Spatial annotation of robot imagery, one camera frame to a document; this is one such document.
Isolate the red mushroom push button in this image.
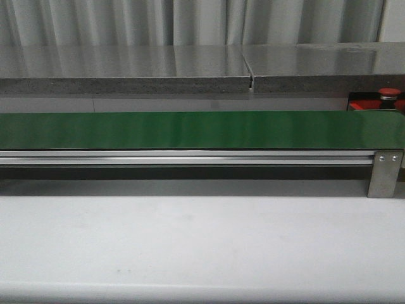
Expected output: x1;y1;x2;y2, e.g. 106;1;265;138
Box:
378;87;401;110

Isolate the green conveyor belt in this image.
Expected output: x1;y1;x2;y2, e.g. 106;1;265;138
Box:
1;111;404;150

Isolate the left grey stone slab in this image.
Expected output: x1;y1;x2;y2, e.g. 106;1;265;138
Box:
1;46;251;95

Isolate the red plastic tray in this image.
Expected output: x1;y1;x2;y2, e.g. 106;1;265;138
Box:
348;99;404;113

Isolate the grey pleated curtain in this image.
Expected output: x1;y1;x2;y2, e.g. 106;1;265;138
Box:
1;1;385;46

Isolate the steel conveyor support bracket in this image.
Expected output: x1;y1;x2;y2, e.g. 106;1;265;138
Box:
367;150;404;198

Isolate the aluminium conveyor side rail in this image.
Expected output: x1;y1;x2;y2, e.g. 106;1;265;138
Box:
1;150;375;166

